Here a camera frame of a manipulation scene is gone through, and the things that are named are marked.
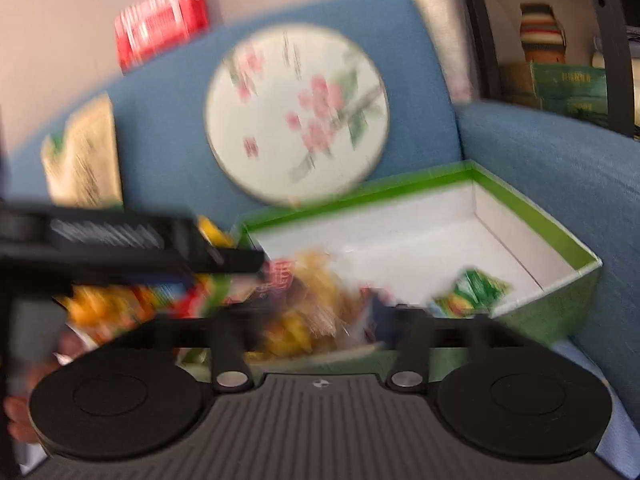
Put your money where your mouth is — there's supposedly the green snack packet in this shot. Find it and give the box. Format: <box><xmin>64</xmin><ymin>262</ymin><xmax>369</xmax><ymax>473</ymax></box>
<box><xmin>434</xmin><ymin>268</ymin><xmax>511</xmax><ymax>318</ymax></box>

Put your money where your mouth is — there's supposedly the Dango Galette cookie pack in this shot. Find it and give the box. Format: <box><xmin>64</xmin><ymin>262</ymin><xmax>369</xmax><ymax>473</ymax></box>
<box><xmin>245</xmin><ymin>250</ymin><xmax>370</xmax><ymax>363</ymax></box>

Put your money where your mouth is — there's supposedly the yellow chip bag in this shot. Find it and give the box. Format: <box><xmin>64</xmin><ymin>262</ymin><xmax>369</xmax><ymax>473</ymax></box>
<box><xmin>198</xmin><ymin>216</ymin><xmax>235</xmax><ymax>248</ymax></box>

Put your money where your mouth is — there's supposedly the large beige green snack bag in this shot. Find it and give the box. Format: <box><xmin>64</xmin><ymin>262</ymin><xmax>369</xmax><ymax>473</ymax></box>
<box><xmin>40</xmin><ymin>93</ymin><xmax>124</xmax><ymax>209</ymax></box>

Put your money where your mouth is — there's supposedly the green white cardboard box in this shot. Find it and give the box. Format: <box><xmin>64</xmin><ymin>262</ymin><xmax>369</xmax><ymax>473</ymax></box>
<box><xmin>234</xmin><ymin>159</ymin><xmax>604</xmax><ymax>380</ymax></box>

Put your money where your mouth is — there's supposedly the round floral fan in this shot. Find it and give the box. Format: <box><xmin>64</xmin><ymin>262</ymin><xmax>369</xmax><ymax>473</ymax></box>
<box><xmin>204</xmin><ymin>23</ymin><xmax>390</xmax><ymax>206</ymax></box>

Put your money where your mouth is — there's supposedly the blue sofa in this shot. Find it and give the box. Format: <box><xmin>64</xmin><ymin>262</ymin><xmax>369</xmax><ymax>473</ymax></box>
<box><xmin>6</xmin><ymin>0</ymin><xmax>640</xmax><ymax>411</ymax></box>

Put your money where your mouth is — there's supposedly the light blue sofa blanket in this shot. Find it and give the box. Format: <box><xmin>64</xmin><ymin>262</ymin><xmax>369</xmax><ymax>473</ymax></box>
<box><xmin>14</xmin><ymin>340</ymin><xmax>639</xmax><ymax>479</ymax></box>

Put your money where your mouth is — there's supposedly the red wet wipes pack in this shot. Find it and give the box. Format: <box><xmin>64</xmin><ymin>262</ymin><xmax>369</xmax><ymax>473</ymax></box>
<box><xmin>114</xmin><ymin>0</ymin><xmax>209</xmax><ymax>73</ymax></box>

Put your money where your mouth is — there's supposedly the green book box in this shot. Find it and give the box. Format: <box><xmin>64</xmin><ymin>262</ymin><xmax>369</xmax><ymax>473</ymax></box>
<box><xmin>529</xmin><ymin>63</ymin><xmax>608</xmax><ymax>127</ymax></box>

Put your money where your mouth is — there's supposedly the striped ceramic vase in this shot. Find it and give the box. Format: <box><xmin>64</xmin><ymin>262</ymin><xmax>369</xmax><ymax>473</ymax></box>
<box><xmin>520</xmin><ymin>2</ymin><xmax>566</xmax><ymax>64</ymax></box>

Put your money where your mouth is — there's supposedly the silver foil roll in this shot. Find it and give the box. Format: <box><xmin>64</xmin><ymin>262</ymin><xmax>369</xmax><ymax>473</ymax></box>
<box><xmin>413</xmin><ymin>0</ymin><xmax>480</xmax><ymax>103</ymax></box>

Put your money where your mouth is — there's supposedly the black metal shelf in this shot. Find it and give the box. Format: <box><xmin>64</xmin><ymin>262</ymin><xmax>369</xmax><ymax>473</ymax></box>
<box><xmin>465</xmin><ymin>0</ymin><xmax>639</xmax><ymax>140</ymax></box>

